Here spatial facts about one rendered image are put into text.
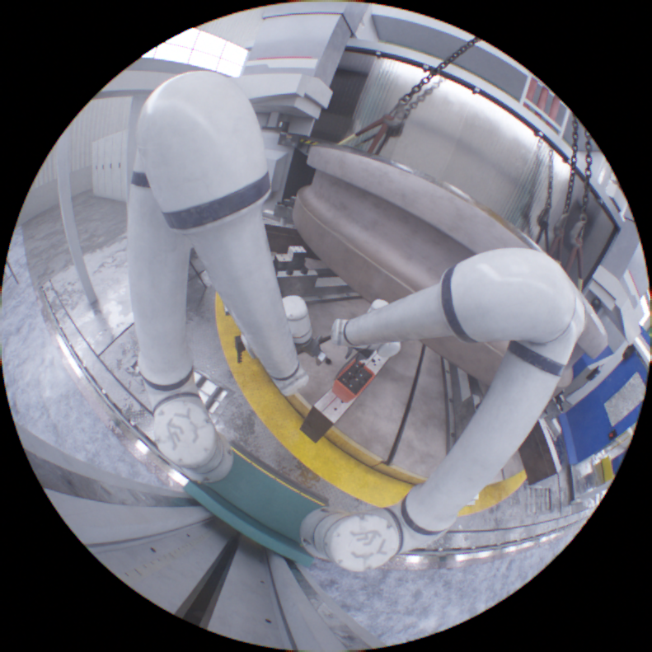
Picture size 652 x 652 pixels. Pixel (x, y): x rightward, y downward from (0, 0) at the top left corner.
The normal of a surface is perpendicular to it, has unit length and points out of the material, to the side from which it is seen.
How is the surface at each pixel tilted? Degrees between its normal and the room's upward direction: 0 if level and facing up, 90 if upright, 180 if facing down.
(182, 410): 4
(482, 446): 83
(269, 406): 0
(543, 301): 73
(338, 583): 0
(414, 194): 90
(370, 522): 9
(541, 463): 90
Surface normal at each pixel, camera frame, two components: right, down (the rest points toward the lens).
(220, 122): 0.69, 0.36
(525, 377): -0.87, -0.05
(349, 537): 0.11, -0.75
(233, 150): 0.78, 0.43
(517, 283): -0.68, -0.03
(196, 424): 0.43, -0.65
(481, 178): -0.31, 0.59
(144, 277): 0.16, 0.65
